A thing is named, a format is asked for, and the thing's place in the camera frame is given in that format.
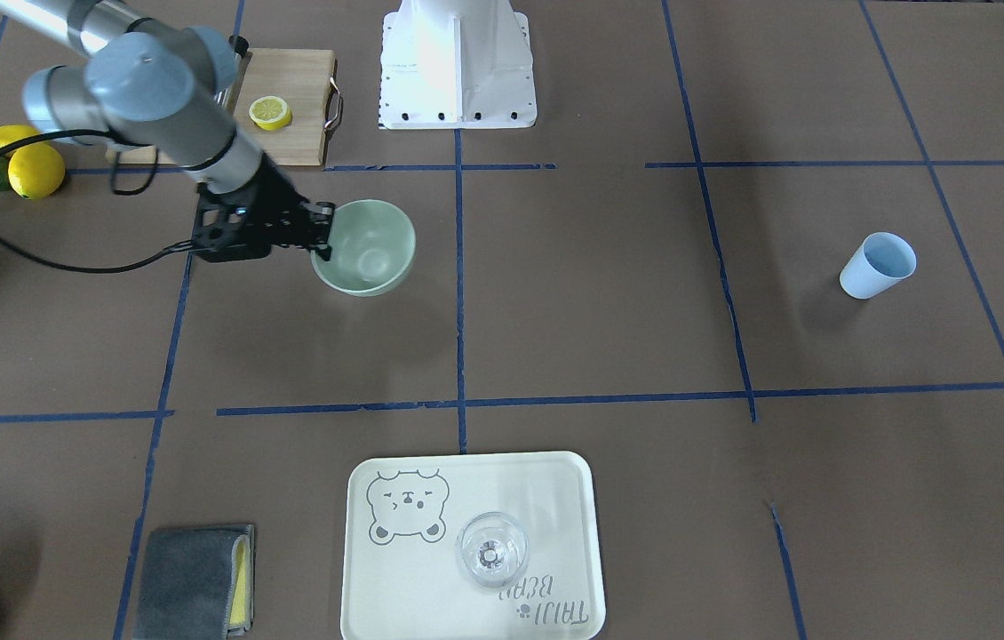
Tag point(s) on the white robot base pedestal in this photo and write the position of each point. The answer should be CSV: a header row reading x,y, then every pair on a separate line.
x,y
456,65

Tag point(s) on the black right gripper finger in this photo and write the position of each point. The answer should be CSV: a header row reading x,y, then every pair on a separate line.
x,y
316,218

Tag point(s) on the steel knife black handle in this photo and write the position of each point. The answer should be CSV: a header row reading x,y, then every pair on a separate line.
x,y
240,49

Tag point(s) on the light blue plastic cup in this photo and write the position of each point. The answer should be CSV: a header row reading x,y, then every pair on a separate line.
x,y
880,262

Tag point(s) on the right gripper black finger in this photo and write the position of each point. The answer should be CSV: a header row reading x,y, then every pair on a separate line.
x,y
319,246

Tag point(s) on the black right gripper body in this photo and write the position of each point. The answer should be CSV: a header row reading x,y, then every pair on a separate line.
x,y
274,197

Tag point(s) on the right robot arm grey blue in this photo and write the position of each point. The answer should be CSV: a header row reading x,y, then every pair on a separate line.
x,y
148,85

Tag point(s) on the clear glass cup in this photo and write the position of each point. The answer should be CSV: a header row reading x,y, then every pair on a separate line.
x,y
493,550

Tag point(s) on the half lemon slice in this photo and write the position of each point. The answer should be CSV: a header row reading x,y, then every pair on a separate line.
x,y
270,113

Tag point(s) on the grey yellow folded cloth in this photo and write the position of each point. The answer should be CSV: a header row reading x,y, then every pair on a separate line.
x,y
197,583

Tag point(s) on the cream bear tray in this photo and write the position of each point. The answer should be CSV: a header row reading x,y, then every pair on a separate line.
x,y
401,577

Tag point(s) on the green ceramic bowl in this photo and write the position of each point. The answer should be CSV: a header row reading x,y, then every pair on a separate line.
x,y
373,244

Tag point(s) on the yellow lemon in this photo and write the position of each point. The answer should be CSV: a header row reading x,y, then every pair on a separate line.
x,y
36,171
11,133

